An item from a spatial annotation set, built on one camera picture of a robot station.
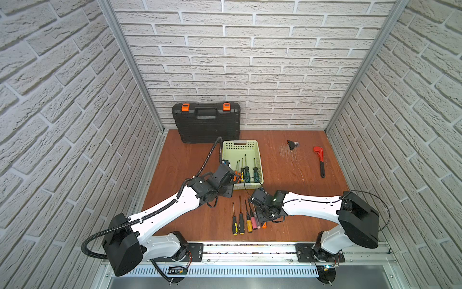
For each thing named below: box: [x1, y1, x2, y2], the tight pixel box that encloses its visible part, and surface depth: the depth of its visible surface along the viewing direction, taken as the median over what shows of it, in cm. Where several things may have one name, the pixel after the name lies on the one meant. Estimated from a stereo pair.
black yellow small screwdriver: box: [232, 201, 239, 236], surface depth 81 cm
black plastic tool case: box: [172, 101, 241, 144], surface depth 96 cm
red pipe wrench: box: [313, 146, 326, 179], surface depth 108 cm
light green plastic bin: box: [221, 139, 265, 191], surface depth 106 cm
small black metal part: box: [286, 140, 299, 150], surface depth 113 cm
